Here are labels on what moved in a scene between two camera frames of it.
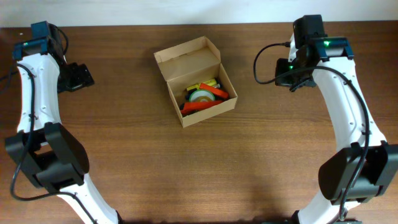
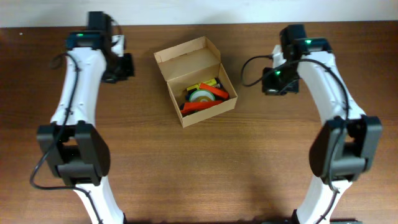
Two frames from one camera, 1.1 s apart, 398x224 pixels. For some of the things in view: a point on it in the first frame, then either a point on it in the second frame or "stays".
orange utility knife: [192, 107] stays
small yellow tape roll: [199, 99] stays
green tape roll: [201, 93] stays
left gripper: [83, 76] -> [129, 70]
